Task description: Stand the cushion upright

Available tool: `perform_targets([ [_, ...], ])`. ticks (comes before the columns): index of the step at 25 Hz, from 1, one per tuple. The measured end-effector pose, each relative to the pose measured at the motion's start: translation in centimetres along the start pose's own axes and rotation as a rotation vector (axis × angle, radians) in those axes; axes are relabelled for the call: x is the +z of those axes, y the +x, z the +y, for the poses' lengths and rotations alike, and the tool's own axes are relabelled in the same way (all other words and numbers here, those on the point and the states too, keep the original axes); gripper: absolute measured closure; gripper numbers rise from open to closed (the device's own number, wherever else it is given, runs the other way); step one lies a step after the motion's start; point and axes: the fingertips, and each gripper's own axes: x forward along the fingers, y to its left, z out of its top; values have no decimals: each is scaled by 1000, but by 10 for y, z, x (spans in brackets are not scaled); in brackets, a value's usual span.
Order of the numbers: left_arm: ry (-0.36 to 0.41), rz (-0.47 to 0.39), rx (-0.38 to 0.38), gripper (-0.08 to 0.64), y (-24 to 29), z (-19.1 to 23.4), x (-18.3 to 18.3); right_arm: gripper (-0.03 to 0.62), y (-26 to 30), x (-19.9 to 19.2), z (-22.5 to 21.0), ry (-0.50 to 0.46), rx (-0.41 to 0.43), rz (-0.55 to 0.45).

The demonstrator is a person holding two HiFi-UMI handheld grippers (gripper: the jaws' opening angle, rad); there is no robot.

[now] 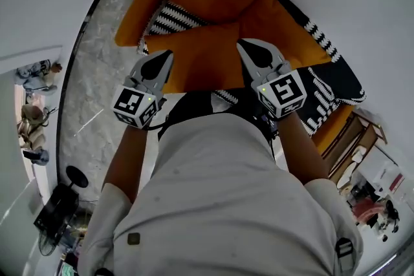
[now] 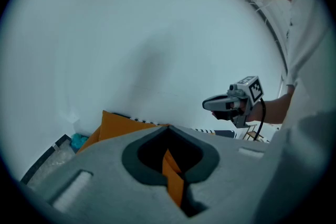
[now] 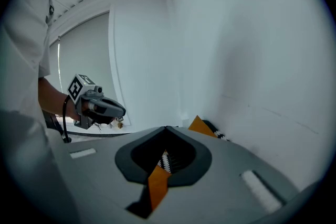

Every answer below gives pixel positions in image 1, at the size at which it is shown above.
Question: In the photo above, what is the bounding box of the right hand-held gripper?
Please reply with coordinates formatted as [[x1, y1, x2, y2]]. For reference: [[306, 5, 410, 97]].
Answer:
[[236, 39, 308, 119]]

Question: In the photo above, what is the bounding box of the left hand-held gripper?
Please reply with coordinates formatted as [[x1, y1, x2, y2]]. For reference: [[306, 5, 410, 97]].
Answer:
[[111, 50, 175, 130]]

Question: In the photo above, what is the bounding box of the person's left forearm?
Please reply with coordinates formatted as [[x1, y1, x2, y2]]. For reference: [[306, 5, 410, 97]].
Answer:
[[103, 124, 147, 204]]

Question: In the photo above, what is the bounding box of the person's right forearm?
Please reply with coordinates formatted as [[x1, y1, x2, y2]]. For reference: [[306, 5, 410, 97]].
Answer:
[[274, 111, 331, 187]]

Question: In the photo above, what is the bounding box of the black waist device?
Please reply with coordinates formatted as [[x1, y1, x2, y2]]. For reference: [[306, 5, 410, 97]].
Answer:
[[258, 112, 279, 140]]

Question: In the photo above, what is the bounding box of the wooden side shelf rack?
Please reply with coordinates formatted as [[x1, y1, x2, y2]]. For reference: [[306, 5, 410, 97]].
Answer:
[[321, 109, 389, 182]]

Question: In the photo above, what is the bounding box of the grey white fabric bundle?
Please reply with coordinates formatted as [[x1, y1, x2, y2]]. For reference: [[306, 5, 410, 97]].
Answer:
[[16, 59, 63, 96]]

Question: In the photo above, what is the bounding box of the brown handbag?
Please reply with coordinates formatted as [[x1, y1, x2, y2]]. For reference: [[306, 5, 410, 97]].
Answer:
[[19, 103, 59, 131]]

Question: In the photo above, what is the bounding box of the black standing fan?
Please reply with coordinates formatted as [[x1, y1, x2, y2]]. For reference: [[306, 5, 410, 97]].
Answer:
[[38, 165, 89, 257]]

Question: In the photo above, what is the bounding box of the white slipper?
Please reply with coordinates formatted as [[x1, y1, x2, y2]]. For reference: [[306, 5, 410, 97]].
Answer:
[[351, 145, 369, 165]]

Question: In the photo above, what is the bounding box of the beige bag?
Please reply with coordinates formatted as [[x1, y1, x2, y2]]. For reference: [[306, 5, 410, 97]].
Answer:
[[18, 127, 47, 151]]

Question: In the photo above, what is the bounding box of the person's white shirt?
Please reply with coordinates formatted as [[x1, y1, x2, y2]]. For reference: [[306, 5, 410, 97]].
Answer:
[[77, 114, 365, 276]]

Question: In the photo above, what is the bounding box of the blue grey bag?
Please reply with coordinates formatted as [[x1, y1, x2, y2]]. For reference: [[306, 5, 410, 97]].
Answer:
[[23, 149, 50, 166]]

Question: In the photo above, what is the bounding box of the white cardboard box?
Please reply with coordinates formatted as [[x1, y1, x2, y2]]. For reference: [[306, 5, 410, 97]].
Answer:
[[371, 158, 407, 196]]

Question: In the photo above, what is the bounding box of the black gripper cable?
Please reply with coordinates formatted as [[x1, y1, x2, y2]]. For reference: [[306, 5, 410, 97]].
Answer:
[[142, 112, 169, 132]]

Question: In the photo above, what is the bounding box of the grey shoulder strap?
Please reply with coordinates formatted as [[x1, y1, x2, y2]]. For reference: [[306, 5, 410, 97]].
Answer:
[[334, 237, 356, 274]]

